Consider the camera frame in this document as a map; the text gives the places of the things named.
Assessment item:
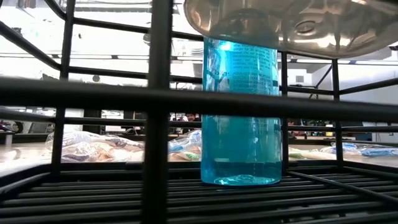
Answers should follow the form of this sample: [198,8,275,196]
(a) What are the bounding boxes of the black cabinet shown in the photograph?
[83,108,103,134]

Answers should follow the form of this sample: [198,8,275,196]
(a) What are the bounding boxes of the white pillar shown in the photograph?
[63,107,85,133]

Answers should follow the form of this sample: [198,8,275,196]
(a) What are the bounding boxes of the white-green toothbrush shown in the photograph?
[288,146,339,161]

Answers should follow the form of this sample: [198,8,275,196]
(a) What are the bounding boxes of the clear plastic container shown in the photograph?
[183,0,398,60]

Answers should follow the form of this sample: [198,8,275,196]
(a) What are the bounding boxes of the silver ventilation duct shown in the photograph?
[172,39,205,58]

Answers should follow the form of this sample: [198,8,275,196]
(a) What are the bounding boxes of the blue toothbrush in clear wrap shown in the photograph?
[322,142,364,156]
[359,146,398,158]

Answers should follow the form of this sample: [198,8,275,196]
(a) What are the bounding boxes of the blue mouthwash bottle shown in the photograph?
[200,36,283,187]

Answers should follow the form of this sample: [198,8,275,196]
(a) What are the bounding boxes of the orange toothbrush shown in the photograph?
[93,144,146,163]

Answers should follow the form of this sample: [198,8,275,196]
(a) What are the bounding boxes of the black wire rack organizer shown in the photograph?
[0,0,398,224]

